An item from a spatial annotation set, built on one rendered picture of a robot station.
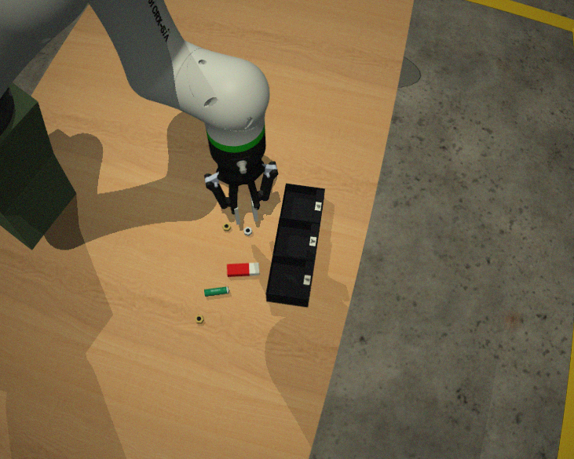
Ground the black rack of three bins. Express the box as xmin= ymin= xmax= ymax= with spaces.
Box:
xmin=266 ymin=184 xmax=325 ymax=308

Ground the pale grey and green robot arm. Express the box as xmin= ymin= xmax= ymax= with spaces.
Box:
xmin=0 ymin=0 xmax=270 ymax=174

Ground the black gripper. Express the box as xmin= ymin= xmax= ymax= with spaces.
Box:
xmin=204 ymin=160 xmax=278 ymax=225

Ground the green battery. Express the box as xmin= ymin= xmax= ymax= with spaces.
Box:
xmin=204 ymin=286 xmax=229 ymax=297

